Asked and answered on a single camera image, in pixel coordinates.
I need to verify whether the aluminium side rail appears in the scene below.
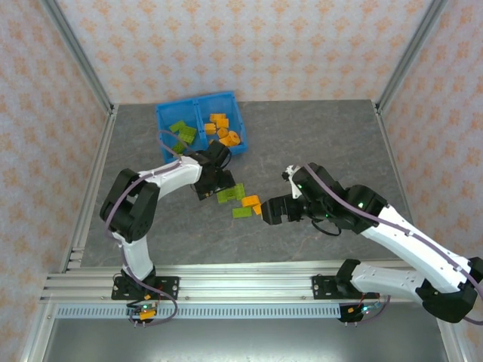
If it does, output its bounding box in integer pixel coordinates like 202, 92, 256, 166
371, 100, 433, 272
58, 105, 120, 275

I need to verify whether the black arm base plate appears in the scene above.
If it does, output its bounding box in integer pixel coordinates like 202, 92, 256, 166
111, 276, 180, 301
311, 274, 378, 301

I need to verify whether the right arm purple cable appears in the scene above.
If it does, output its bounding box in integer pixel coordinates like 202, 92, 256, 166
303, 164, 483, 325

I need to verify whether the grey slotted cable duct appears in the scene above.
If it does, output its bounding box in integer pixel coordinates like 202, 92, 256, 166
55, 305, 343, 321

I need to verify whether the aluminium frame post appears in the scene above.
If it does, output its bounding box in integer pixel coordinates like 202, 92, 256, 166
39, 0, 114, 114
375, 0, 450, 114

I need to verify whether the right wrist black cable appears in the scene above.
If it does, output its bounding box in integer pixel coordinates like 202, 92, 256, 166
311, 218, 343, 237

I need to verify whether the blue plastic bin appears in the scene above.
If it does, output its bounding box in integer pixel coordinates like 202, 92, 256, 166
155, 98, 207, 164
195, 90, 249, 156

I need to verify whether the wide aluminium mounting rail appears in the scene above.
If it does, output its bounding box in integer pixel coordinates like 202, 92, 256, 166
39, 263, 454, 302

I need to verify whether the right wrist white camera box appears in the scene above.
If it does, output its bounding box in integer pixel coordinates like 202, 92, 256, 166
281, 164, 305, 200

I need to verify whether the small electronics board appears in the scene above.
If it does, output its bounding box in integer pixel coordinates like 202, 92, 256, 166
126, 301, 159, 325
346, 301, 382, 324

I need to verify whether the aluminium frame rail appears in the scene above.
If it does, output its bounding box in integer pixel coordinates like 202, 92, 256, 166
18, 301, 57, 362
432, 301, 467, 362

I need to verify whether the grey metal panel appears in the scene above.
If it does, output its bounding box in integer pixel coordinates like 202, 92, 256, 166
37, 318, 460, 362

